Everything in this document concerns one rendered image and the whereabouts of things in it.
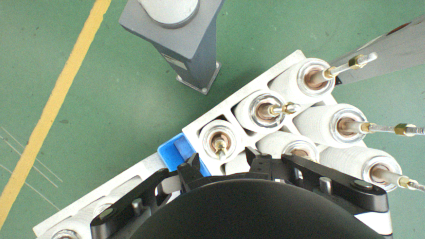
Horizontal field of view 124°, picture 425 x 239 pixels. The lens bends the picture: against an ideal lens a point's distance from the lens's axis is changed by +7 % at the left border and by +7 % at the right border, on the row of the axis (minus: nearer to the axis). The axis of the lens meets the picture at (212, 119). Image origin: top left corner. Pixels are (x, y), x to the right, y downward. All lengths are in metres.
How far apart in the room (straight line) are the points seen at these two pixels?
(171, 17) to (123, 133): 0.52
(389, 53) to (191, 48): 0.38
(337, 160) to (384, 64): 0.22
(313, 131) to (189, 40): 0.33
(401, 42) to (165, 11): 0.41
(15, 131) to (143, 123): 0.61
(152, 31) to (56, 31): 0.73
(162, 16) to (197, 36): 0.06
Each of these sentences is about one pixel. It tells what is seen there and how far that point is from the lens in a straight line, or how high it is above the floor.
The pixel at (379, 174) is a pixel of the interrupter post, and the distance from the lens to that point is 0.42.
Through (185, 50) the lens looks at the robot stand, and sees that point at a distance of 0.23.
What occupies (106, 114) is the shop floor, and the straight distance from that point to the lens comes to 0.69.
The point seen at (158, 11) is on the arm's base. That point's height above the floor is 0.33.
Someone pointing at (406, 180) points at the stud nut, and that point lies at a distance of 0.40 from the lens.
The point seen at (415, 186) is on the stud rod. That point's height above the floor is 0.29.
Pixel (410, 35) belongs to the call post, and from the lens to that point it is 0.41.
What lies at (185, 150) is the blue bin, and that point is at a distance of 0.53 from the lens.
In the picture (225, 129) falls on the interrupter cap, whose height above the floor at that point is 0.25.
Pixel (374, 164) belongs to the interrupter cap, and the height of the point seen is 0.25.
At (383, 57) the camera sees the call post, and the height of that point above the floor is 0.25.
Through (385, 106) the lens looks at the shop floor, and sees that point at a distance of 0.86.
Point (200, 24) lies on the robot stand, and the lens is 0.25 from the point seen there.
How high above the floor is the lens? 0.49
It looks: 88 degrees down
